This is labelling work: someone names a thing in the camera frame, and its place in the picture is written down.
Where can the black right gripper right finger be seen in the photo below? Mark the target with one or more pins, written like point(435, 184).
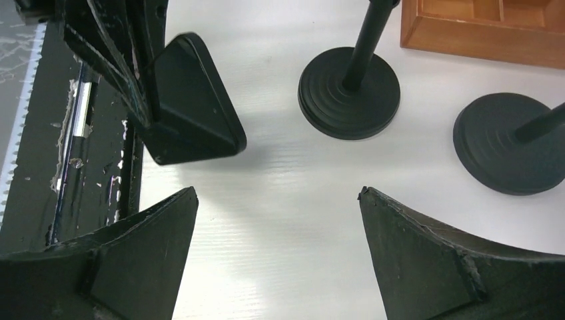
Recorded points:
point(427, 269)

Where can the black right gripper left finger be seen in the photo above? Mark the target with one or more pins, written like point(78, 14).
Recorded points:
point(131, 269)

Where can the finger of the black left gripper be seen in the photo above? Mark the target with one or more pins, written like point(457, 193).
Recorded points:
point(148, 20)
point(100, 33)

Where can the small black phone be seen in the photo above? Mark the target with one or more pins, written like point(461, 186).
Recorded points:
point(196, 119)

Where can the black round base phone stand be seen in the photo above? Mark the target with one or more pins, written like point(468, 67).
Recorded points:
point(511, 143)

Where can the orange wooden compartment tray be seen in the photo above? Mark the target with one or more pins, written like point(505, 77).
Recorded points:
point(522, 32)

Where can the white slotted cable duct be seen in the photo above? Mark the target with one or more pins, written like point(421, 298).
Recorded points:
point(21, 47)

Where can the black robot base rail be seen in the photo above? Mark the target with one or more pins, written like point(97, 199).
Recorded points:
point(77, 162)

